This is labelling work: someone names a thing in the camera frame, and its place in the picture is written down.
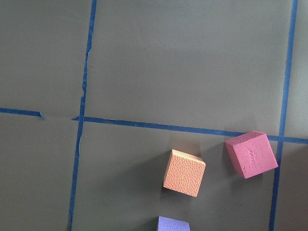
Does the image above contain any right orange foam block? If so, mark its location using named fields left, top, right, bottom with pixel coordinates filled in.
left=163, top=149, right=206, bottom=197

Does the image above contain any far pink-red foam block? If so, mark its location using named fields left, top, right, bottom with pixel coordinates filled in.
left=224, top=131, right=278, bottom=179

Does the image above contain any right purple foam block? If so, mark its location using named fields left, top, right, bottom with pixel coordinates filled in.
left=156, top=216, right=190, bottom=231

